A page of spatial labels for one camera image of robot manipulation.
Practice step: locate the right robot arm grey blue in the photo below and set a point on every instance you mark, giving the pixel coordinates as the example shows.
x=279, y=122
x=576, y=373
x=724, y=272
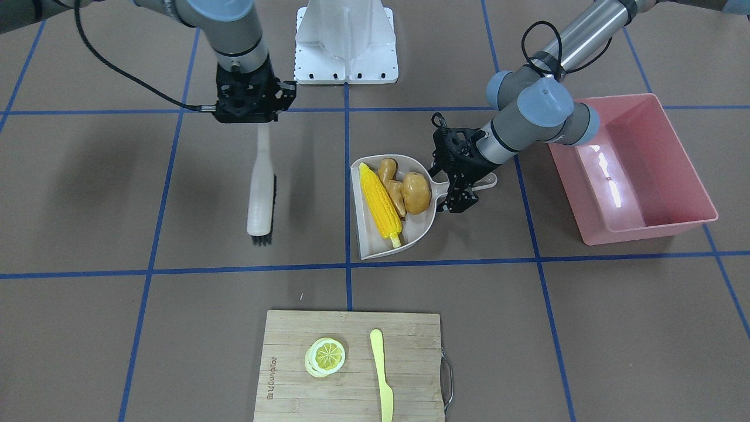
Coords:
x=232, y=28

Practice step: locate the yellow corn cob toy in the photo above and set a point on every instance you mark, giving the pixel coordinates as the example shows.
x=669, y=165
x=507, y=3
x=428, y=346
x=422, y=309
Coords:
x=380, y=206

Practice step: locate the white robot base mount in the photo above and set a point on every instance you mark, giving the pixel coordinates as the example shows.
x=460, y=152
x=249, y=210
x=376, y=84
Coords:
x=345, y=42

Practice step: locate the bamboo cutting board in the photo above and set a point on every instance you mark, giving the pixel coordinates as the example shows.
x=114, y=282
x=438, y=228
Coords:
x=412, y=363

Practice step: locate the tan ginger root toy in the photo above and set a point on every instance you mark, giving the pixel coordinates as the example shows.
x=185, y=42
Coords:
x=387, y=175

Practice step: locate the pink plastic bin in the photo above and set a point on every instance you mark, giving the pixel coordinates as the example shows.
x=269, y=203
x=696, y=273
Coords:
x=634, y=179

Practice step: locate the beige plastic dustpan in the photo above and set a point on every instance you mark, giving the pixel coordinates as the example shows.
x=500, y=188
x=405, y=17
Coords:
x=371, y=245

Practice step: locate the beige hand brush black bristles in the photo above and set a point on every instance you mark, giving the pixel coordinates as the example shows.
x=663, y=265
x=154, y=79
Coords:
x=260, y=209

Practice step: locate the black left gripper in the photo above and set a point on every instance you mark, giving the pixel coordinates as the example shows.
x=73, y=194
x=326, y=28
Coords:
x=469, y=162

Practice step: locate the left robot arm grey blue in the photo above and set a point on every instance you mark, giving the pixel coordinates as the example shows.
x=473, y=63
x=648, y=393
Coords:
x=532, y=104

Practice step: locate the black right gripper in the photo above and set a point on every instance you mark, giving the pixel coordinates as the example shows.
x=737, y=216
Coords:
x=286, y=95

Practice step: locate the brown potato toy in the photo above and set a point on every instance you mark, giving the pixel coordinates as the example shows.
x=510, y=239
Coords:
x=416, y=192

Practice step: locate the yellow plastic knife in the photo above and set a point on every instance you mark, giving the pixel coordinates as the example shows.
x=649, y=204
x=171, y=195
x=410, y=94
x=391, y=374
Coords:
x=385, y=391

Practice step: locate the yellow lemon slice toy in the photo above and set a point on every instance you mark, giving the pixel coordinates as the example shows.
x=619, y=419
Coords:
x=324, y=357

